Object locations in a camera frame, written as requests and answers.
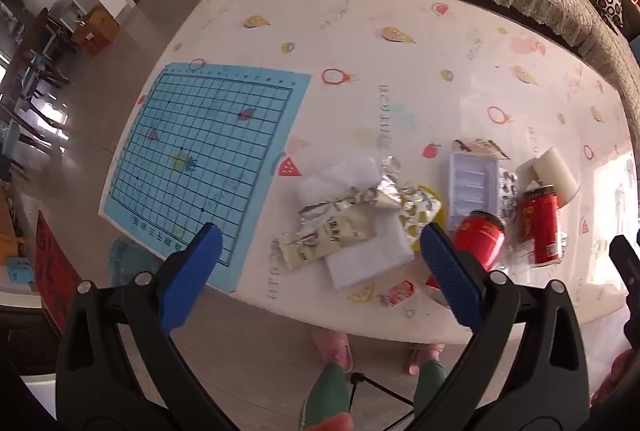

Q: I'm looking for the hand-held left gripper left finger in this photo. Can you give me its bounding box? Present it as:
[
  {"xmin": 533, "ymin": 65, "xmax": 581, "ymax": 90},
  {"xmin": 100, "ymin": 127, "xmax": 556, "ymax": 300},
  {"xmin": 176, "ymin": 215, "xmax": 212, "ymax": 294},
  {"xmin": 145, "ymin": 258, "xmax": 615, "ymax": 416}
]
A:
[{"xmin": 55, "ymin": 222, "xmax": 236, "ymax": 431}]

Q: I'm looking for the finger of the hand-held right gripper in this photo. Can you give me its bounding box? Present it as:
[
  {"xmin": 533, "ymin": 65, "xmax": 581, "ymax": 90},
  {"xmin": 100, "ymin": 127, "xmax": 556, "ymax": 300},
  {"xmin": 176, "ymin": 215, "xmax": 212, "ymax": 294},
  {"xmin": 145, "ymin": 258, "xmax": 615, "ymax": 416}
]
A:
[{"xmin": 609, "ymin": 235, "xmax": 640, "ymax": 342}]

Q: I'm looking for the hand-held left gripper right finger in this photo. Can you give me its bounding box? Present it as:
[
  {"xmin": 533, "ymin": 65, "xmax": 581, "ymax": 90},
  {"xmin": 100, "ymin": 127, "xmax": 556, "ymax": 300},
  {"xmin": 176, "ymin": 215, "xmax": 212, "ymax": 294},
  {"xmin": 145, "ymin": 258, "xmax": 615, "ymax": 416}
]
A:
[{"xmin": 410, "ymin": 221, "xmax": 588, "ymax": 431}]

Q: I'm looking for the red drink can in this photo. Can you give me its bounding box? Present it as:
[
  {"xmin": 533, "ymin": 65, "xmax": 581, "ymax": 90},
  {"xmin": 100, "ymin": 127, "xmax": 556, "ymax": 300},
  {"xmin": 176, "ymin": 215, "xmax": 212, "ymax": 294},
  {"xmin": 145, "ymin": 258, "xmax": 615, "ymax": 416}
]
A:
[
  {"xmin": 520, "ymin": 184, "xmax": 565, "ymax": 266},
  {"xmin": 425, "ymin": 210, "xmax": 507, "ymax": 291}
]

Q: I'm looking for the small red candy wrapper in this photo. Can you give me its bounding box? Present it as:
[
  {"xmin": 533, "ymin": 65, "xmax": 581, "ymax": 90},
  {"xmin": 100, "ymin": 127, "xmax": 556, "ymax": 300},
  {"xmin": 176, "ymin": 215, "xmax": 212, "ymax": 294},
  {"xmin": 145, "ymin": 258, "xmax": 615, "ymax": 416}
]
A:
[{"xmin": 377, "ymin": 280, "xmax": 417, "ymax": 308}]

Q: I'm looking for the yellow printed packet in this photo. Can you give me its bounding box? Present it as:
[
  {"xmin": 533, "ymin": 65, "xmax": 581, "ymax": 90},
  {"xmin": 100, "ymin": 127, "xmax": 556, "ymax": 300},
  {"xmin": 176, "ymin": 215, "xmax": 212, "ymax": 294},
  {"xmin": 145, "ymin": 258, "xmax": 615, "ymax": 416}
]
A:
[{"xmin": 400, "ymin": 184, "xmax": 447, "ymax": 248}]

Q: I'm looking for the teal trash bin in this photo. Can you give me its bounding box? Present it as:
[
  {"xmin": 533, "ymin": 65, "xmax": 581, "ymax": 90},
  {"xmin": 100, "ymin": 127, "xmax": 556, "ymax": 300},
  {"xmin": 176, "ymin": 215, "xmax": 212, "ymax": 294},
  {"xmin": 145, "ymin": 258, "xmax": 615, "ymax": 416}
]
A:
[{"xmin": 109, "ymin": 237, "xmax": 166, "ymax": 283}]

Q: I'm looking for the white foam sheet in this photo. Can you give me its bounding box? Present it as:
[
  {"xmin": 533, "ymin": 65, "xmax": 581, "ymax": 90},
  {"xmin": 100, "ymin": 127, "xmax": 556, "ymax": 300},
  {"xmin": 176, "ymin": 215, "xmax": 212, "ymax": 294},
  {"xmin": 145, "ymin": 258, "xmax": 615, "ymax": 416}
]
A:
[
  {"xmin": 296, "ymin": 156, "xmax": 382, "ymax": 213},
  {"xmin": 325, "ymin": 206, "xmax": 416, "ymax": 291}
]

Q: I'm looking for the clear plastic tray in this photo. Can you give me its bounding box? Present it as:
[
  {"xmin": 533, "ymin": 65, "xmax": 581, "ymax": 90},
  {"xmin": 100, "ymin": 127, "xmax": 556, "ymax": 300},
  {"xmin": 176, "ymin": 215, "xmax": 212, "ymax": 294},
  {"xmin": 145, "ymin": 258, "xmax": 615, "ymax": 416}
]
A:
[{"xmin": 446, "ymin": 152, "xmax": 501, "ymax": 232}]

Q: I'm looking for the silver pill blister pack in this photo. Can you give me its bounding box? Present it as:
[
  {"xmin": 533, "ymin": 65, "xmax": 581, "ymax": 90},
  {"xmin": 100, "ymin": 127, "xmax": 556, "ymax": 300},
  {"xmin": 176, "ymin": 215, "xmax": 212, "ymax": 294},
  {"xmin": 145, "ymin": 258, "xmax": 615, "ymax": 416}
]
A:
[{"xmin": 497, "ymin": 168, "xmax": 524, "ymax": 223}]

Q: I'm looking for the silver foil wrapper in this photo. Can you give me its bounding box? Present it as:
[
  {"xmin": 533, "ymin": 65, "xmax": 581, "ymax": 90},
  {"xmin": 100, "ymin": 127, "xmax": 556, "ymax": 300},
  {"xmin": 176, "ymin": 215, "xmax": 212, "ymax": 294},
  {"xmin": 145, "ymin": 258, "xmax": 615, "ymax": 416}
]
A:
[{"xmin": 375, "ymin": 155, "xmax": 446, "ymax": 212}]

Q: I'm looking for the beige foil-lined packet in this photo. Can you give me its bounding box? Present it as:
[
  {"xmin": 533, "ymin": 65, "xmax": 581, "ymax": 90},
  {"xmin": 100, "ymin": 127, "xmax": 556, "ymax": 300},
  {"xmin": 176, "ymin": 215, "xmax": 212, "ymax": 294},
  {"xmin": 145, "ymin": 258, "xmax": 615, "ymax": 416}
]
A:
[{"xmin": 272, "ymin": 188, "xmax": 382, "ymax": 273}]

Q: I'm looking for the clear brown-edged snack wrapper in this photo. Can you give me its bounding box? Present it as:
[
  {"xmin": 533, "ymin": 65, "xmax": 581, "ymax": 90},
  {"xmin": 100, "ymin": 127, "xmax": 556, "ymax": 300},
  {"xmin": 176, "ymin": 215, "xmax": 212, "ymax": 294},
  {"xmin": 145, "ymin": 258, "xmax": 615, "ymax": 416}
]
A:
[{"xmin": 454, "ymin": 138, "xmax": 511, "ymax": 161}]

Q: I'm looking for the white paper cup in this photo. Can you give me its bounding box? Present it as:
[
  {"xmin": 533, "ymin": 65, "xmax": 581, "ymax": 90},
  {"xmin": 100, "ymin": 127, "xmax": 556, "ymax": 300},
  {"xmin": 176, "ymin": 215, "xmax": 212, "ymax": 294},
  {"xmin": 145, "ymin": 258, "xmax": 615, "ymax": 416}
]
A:
[{"xmin": 515, "ymin": 146, "xmax": 581, "ymax": 208}]

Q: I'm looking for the pink slipper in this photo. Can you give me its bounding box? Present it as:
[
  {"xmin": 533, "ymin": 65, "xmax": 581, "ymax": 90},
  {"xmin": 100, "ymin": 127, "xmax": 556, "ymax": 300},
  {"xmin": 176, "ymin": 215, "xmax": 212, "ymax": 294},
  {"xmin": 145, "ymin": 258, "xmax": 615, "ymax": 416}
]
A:
[
  {"xmin": 310, "ymin": 330, "xmax": 354, "ymax": 373},
  {"xmin": 404, "ymin": 343, "xmax": 444, "ymax": 377}
]

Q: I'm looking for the person's right leg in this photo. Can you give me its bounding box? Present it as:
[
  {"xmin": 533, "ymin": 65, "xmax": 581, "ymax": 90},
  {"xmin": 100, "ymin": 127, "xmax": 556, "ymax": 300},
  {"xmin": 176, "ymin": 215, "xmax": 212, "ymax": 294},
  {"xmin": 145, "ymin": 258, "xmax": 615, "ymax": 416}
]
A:
[{"xmin": 412, "ymin": 358, "xmax": 449, "ymax": 413}]

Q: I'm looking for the blue grid game mat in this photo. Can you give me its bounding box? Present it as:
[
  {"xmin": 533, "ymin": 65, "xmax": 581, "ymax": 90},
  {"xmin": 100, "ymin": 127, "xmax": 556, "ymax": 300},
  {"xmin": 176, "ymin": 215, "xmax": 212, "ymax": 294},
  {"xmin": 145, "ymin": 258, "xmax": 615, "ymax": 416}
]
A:
[{"xmin": 102, "ymin": 62, "xmax": 313, "ymax": 294}]

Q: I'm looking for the red printed sign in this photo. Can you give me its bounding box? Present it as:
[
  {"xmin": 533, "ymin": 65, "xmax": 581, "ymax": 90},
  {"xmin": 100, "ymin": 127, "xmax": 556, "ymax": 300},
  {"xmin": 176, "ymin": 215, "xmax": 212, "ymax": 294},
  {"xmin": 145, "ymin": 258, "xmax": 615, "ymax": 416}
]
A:
[{"xmin": 35, "ymin": 210, "xmax": 84, "ymax": 333}]

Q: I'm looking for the fruit print tablecloth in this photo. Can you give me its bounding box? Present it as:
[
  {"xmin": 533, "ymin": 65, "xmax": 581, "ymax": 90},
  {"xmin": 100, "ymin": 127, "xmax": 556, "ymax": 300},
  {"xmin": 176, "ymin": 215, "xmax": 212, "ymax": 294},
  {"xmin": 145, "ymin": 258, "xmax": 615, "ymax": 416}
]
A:
[{"xmin": 102, "ymin": 0, "xmax": 633, "ymax": 347}]

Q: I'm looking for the cardboard box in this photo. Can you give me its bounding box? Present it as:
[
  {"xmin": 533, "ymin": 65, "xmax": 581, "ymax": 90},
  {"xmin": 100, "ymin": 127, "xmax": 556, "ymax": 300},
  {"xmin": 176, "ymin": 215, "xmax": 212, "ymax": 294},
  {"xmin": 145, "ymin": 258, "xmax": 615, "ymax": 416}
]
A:
[{"xmin": 71, "ymin": 7, "xmax": 121, "ymax": 57}]

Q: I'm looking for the dark wooden dining furniture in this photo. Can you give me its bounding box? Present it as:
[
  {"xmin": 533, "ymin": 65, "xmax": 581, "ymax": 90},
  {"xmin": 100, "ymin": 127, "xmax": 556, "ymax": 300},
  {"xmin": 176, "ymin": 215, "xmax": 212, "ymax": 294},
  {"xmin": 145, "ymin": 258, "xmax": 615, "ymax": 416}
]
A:
[{"xmin": 0, "ymin": 6, "xmax": 76, "ymax": 162}]

